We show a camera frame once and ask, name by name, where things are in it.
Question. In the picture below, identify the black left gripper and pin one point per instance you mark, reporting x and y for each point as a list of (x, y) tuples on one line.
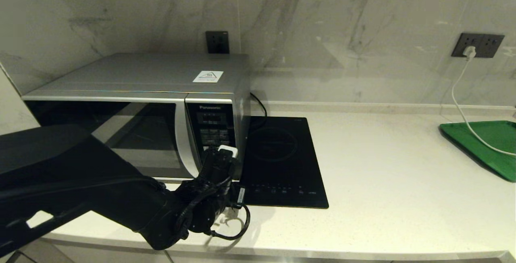
[(205, 206)]

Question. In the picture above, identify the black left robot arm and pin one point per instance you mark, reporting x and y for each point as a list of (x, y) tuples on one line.
[(80, 182)]

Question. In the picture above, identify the black microwave control panel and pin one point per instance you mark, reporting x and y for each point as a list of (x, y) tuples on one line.
[(213, 122)]

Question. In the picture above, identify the silver Panasonic microwave oven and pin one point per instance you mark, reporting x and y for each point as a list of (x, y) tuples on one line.
[(141, 73)]

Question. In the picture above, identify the black induction cooktop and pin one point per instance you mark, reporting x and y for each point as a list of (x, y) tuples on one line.
[(282, 146)]

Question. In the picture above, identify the white warning sticker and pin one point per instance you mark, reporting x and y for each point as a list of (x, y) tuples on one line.
[(208, 76)]

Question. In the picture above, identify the green plastic tray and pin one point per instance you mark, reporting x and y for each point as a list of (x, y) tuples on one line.
[(496, 150)]

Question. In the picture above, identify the white power plug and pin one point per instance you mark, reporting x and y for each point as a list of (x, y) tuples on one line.
[(469, 52)]

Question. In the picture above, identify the small black wall socket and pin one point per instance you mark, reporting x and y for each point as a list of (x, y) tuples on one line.
[(217, 42)]

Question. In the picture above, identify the wide black wall socket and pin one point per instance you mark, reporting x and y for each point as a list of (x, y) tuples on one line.
[(489, 45)]

